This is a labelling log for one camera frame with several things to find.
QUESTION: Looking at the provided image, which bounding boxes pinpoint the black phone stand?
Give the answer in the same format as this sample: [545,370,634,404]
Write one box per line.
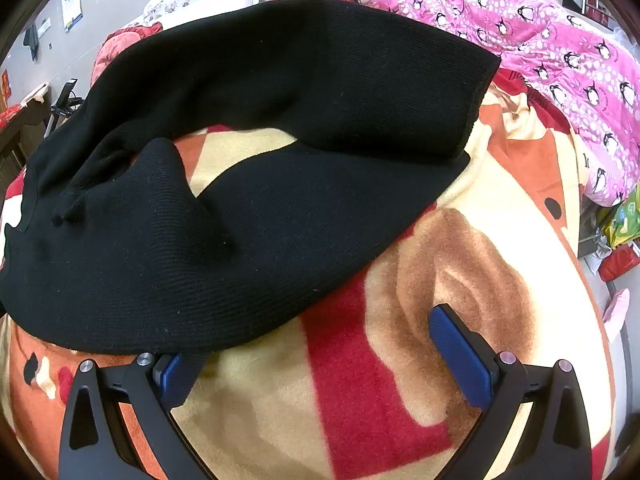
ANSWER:
[47,78,87,132]

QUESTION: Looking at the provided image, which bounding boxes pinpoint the black knit pants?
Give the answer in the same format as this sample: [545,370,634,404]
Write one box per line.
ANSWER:
[0,0,502,408]

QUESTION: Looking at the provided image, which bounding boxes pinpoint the pink penguin print quilt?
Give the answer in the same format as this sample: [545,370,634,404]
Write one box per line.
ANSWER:
[335,0,640,207]

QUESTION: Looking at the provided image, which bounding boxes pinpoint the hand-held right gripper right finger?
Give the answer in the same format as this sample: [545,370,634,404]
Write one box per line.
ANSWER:
[429,303,594,480]

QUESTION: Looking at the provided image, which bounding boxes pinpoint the checked orange red blanket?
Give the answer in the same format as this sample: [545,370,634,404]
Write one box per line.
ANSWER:
[0,80,618,480]

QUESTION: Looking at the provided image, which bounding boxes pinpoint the red plastic bag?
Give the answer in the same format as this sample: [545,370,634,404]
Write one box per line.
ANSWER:
[598,245,640,283]

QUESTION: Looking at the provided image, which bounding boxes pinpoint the dark wooden desk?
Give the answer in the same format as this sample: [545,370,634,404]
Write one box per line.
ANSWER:
[0,87,52,171]

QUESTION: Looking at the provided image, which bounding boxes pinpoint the green printed bag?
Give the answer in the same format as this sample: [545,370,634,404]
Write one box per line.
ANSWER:
[597,195,640,249]

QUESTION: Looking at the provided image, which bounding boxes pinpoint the dark cloth on wall hook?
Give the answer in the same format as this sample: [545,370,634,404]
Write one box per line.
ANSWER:
[23,24,40,63]

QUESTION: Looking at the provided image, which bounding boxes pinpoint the white pillow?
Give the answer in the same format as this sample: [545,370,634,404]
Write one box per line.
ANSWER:
[145,0,262,27]

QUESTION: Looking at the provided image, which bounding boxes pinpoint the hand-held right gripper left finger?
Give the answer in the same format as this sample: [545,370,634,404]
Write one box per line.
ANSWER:
[59,352,216,480]

